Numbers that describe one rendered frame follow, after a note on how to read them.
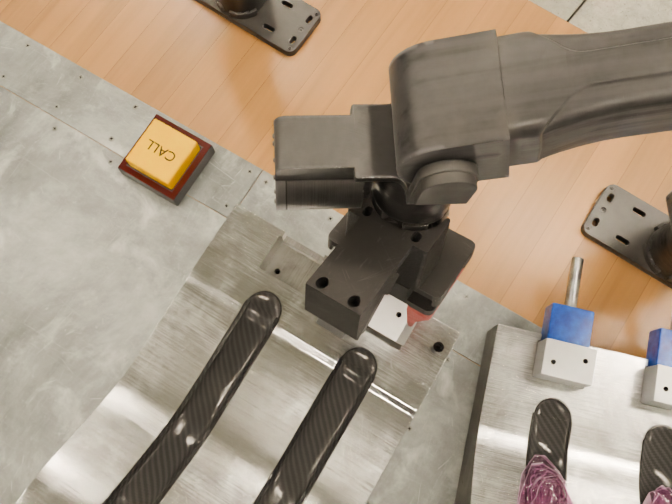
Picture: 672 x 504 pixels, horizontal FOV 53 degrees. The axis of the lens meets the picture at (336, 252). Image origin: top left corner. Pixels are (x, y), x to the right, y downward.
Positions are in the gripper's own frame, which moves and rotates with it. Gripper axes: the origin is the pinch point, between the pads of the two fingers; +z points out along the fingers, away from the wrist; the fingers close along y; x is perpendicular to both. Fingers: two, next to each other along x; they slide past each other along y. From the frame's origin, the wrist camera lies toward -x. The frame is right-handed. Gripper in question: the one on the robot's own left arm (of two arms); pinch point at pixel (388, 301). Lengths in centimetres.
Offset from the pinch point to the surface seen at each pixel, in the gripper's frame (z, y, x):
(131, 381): 9.8, -18.1, -16.2
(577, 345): 6.0, 16.4, 9.9
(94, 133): 7.4, -42.9, 4.6
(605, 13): 50, -10, 138
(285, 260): 6.3, -12.8, 1.9
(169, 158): 5.0, -31.2, 5.2
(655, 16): 50, 2, 144
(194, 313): 6.8, -16.6, -8.1
